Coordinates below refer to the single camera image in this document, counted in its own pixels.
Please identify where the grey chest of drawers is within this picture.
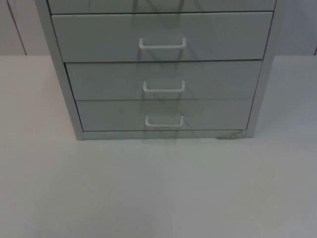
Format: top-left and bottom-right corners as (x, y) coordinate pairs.
(36, 0), (284, 141)

